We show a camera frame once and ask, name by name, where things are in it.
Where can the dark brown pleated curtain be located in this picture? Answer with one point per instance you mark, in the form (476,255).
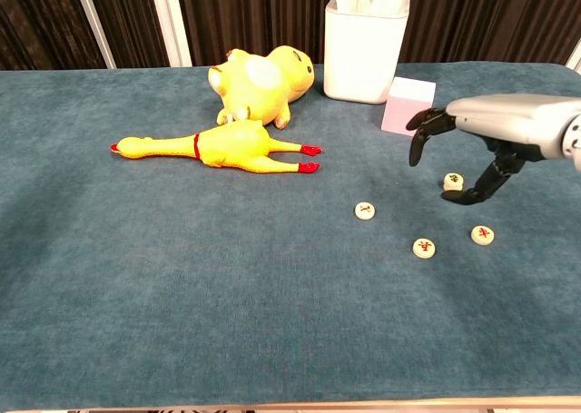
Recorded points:
(249,18)

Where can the yellow rubber chicken toy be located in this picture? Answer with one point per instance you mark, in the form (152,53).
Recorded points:
(231,147)

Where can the round wooden chess piece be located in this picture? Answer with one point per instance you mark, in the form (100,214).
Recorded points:
(424,248)
(482,235)
(453,178)
(365,210)
(451,188)

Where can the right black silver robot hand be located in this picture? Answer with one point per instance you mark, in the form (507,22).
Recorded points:
(513,122)

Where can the pink white cube block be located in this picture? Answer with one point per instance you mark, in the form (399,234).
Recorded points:
(401,106)

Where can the yellow plush duck toy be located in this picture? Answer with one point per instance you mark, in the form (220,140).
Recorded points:
(263,91)

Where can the white metal frame post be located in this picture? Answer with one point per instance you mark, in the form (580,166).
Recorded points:
(575,61)
(171,22)
(94,22)

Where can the teal fabric table mat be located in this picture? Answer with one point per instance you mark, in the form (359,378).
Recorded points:
(181,272)

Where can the white square plastic container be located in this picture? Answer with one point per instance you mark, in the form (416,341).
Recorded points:
(358,54)

